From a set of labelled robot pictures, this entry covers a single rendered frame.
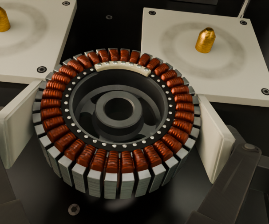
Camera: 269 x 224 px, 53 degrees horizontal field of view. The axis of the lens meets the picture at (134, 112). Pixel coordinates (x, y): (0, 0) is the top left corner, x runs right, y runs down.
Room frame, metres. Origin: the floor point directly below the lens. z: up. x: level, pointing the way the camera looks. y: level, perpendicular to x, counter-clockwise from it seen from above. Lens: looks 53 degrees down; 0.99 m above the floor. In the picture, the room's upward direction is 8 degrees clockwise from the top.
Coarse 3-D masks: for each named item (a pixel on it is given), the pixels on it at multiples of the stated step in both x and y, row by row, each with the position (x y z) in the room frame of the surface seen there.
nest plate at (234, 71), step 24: (144, 24) 0.30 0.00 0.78; (168, 24) 0.31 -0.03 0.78; (192, 24) 0.32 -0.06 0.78; (216, 24) 0.32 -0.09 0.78; (240, 24) 0.33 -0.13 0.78; (144, 48) 0.25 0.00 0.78; (168, 48) 0.26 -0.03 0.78; (192, 48) 0.27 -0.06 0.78; (216, 48) 0.27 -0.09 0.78; (240, 48) 0.28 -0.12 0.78; (192, 72) 0.22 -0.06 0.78; (216, 72) 0.23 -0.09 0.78; (240, 72) 0.24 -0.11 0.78; (264, 72) 0.24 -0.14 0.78; (216, 96) 0.20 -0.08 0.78; (240, 96) 0.20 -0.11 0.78; (264, 96) 0.20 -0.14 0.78
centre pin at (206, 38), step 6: (204, 30) 0.27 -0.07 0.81; (210, 30) 0.27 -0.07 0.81; (198, 36) 0.27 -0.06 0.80; (204, 36) 0.26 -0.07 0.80; (210, 36) 0.26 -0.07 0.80; (198, 42) 0.27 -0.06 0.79; (204, 42) 0.26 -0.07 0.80; (210, 42) 0.26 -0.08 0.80; (198, 48) 0.26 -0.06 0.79; (204, 48) 0.26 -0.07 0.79; (210, 48) 0.26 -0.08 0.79
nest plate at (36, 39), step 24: (0, 0) 0.31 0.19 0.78; (24, 0) 0.31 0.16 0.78; (48, 0) 0.32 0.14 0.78; (72, 0) 0.33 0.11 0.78; (24, 24) 0.26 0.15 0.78; (48, 24) 0.27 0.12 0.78; (0, 48) 0.22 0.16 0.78; (24, 48) 0.22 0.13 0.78; (48, 48) 0.23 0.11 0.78; (0, 72) 0.18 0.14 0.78; (24, 72) 0.19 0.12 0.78; (48, 72) 0.19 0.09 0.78
